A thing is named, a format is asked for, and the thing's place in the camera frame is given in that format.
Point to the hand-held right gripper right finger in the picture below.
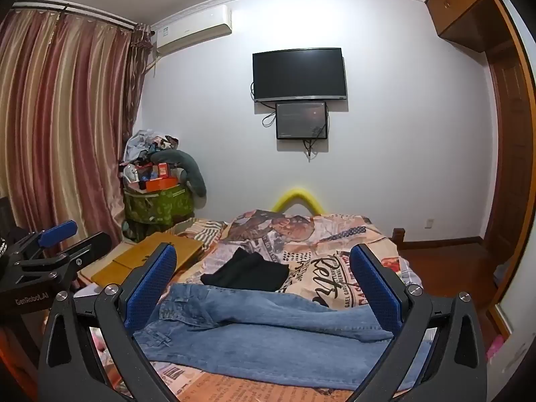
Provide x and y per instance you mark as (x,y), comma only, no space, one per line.
(372,289)

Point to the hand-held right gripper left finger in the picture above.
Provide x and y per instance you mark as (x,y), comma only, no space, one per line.
(153,289)

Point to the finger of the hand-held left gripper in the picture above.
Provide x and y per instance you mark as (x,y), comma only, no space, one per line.
(90,245)
(58,233)

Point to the blue denim pants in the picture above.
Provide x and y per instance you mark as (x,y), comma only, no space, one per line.
(251,322)

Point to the yellow cardboard box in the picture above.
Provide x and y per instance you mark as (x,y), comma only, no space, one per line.
(138,255)

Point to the wooden bedpost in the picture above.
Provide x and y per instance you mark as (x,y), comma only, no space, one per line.
(400,236)

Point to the printed blanket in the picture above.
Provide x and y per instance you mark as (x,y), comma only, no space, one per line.
(318,234)

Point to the orange box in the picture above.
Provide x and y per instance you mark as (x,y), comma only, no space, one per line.
(161,184)

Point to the black folded garment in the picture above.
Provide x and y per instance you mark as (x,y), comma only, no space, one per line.
(247,272)

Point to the pile of assorted clutter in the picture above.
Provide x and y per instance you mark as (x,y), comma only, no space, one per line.
(140,150)

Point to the striped pink curtain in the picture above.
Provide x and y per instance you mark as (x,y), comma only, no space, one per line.
(63,125)

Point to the yellow foam tube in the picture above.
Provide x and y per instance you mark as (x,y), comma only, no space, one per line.
(297,194)

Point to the grey plush toy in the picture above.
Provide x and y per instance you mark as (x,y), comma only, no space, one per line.
(194,171)

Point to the pink item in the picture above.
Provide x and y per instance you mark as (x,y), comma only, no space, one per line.
(495,347)

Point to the wooden door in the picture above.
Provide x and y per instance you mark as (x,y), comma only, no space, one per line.
(513,134)

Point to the white air conditioner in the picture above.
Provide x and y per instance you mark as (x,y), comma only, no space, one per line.
(192,29)

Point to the wooden overhead cabinet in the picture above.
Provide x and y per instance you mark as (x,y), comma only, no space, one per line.
(460,4)

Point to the small black wall monitor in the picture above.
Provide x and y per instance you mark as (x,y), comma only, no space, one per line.
(301,119)

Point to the curtain rail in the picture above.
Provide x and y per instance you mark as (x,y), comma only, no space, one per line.
(75,10)

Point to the black wall television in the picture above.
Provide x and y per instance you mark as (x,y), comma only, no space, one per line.
(299,73)

